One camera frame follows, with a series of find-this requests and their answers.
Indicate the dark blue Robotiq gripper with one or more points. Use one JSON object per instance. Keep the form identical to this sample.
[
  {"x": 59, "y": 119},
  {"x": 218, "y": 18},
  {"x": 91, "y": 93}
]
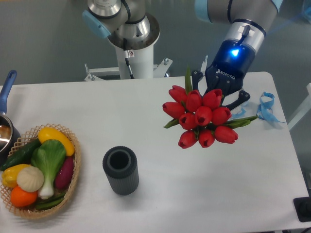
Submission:
[{"x": 227, "y": 72}]

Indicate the red tulip bouquet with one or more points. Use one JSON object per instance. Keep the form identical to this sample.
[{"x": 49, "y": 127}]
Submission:
[{"x": 202, "y": 117}]

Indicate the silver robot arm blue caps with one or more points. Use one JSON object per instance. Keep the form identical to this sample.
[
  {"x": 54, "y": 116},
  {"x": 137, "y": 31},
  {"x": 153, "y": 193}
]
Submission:
[{"x": 133, "y": 32}]

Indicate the dark grey ribbed vase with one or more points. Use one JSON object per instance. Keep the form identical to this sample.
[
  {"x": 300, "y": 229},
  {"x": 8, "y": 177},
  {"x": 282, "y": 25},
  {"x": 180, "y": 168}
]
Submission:
[{"x": 121, "y": 168}]

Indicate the blue ribbon strip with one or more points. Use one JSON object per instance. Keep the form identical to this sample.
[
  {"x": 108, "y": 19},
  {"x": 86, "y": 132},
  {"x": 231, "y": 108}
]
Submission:
[{"x": 264, "y": 110}]

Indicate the black device at table edge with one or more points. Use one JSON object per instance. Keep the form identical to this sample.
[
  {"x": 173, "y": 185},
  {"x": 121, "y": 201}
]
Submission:
[{"x": 303, "y": 208}]

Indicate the purple sweet potato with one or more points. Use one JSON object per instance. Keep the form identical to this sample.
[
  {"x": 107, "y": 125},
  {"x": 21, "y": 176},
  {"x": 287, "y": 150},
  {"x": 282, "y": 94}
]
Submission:
[{"x": 65, "y": 174}]

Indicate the green bok choy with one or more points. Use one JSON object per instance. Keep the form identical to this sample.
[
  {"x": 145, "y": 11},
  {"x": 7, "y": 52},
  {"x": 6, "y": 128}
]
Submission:
[{"x": 48, "y": 158}]

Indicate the woven wicker basket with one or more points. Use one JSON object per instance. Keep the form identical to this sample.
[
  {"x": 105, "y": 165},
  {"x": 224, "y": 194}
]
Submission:
[{"x": 30, "y": 212}]

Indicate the green cucumber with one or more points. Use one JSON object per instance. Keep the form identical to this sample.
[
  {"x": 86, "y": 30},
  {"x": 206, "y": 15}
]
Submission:
[{"x": 22, "y": 155}]

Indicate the cream garlic bulb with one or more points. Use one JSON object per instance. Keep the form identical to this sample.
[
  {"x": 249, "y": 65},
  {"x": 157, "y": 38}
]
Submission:
[{"x": 30, "y": 179}]

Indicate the green bean pod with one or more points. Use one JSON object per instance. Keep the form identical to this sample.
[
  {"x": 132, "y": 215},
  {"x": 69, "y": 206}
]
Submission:
[{"x": 50, "y": 203}]

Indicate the yellow bell pepper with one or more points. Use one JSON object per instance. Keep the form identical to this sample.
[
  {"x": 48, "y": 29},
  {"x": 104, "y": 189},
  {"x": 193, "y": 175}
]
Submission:
[{"x": 9, "y": 176}]

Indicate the orange fruit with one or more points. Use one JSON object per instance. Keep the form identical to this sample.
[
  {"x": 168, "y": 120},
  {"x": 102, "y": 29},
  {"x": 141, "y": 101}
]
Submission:
[{"x": 22, "y": 198}]

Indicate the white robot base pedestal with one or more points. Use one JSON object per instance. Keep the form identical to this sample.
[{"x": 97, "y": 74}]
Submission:
[{"x": 132, "y": 64}]

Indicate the white frame right edge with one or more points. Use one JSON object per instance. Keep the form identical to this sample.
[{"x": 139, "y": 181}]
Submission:
[{"x": 301, "y": 110}]

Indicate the blue handled steel saucepan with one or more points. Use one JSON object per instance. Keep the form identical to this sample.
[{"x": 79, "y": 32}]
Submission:
[{"x": 8, "y": 133}]

